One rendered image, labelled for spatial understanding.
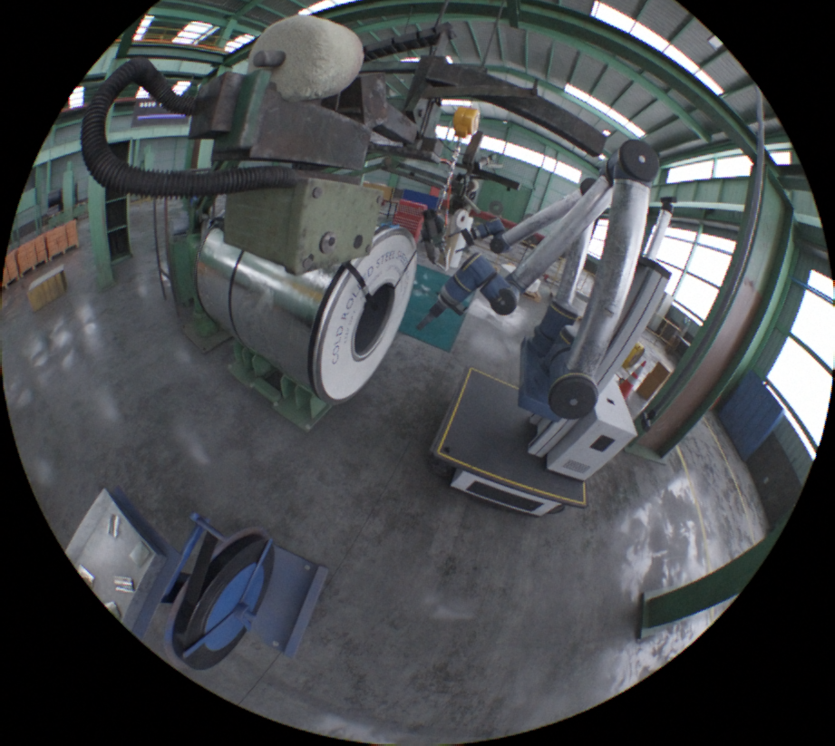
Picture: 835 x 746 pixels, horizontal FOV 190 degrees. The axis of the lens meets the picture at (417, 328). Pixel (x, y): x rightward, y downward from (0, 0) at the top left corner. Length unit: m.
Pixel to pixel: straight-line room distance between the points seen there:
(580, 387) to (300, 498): 1.56
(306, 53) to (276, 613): 1.79
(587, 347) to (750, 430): 8.76
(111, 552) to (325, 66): 0.93
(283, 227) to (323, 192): 0.06
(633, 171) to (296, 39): 0.86
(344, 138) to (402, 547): 1.71
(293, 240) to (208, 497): 1.69
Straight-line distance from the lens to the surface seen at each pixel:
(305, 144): 0.33
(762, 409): 9.46
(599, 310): 0.91
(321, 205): 0.32
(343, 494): 1.69
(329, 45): 0.29
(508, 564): 1.88
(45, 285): 6.44
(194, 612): 0.76
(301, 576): 1.60
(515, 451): 1.78
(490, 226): 1.86
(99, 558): 0.85
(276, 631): 1.66
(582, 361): 0.97
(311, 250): 0.33
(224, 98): 0.28
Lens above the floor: 1.59
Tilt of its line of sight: 30 degrees down
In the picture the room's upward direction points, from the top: 17 degrees clockwise
